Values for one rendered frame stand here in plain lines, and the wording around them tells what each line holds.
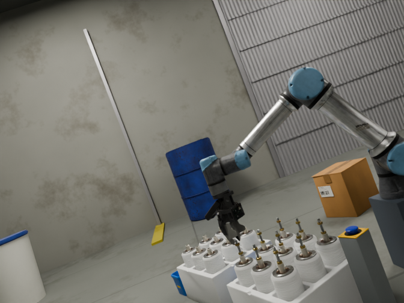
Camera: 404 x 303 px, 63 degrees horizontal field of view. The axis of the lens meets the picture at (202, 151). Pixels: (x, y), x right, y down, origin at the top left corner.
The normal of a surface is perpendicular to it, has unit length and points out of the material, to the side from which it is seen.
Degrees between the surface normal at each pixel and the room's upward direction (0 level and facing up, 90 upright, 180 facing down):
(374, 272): 90
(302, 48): 90
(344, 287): 90
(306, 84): 83
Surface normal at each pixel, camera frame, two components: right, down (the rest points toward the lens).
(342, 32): 0.09, -0.03
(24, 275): 0.83, -0.25
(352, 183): 0.49, -0.18
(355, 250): -0.82, 0.32
